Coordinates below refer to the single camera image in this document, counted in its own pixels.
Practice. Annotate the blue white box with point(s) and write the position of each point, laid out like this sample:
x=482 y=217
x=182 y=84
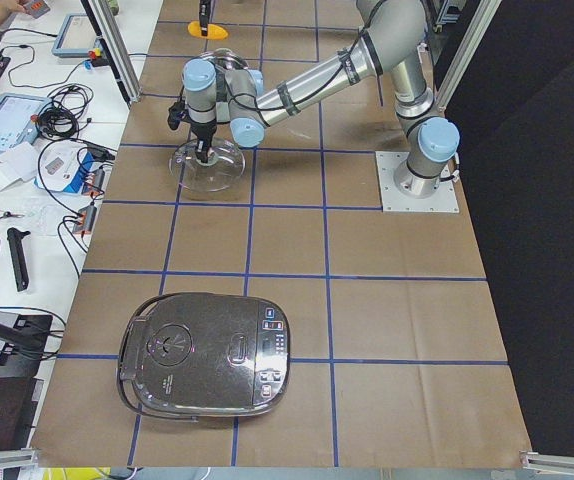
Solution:
x=63 y=167

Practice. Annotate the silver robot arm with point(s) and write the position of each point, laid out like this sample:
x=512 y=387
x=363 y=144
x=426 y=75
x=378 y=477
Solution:
x=228 y=109

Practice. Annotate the grey orange adapter box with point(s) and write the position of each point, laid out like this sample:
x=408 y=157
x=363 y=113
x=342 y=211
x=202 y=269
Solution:
x=85 y=220

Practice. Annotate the black bar tool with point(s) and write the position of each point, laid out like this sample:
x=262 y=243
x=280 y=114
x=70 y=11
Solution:
x=14 y=238

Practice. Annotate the yellow corn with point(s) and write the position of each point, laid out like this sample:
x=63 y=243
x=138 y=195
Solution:
x=211 y=32

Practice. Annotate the aluminium profile bottom left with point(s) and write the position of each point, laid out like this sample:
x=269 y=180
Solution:
x=18 y=458

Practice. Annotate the aluminium profile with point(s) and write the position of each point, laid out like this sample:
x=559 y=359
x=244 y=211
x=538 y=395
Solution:
x=547 y=463
x=18 y=458

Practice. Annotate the blue teach pendant near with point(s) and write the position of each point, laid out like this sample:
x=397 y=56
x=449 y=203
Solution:
x=16 y=124

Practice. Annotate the aluminium frame post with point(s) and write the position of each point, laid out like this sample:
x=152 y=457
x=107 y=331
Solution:
x=111 y=41
x=473 y=36

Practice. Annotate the aluminium profile bottom right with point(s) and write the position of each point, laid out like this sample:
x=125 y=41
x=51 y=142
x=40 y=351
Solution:
x=547 y=463

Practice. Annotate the silver rice cooker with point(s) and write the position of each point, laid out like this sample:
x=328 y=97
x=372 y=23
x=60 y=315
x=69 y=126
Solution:
x=197 y=354

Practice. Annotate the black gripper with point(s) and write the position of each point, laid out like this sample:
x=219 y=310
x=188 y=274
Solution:
x=202 y=131

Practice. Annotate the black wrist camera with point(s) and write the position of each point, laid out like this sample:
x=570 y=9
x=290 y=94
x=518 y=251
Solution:
x=176 y=114

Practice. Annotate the blue teach pendant far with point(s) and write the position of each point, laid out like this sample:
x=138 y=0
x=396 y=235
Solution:
x=76 y=37

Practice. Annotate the aluminium frame post right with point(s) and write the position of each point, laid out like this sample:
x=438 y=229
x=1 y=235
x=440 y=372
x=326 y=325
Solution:
x=473 y=36

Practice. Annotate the stainless steel pot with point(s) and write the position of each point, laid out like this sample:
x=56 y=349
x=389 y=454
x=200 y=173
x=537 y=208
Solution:
x=226 y=59

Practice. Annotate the blue teach pendant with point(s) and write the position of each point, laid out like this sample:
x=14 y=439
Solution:
x=76 y=37
x=16 y=124

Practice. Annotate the white paper sheets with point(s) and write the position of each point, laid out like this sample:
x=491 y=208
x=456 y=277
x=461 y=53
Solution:
x=18 y=163

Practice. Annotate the glass pot lid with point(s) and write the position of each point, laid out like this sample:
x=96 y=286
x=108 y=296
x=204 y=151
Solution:
x=223 y=167

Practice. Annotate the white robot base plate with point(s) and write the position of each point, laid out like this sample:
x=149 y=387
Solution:
x=403 y=192

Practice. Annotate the aluminium frame post left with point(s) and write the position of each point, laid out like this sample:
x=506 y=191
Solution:
x=111 y=41

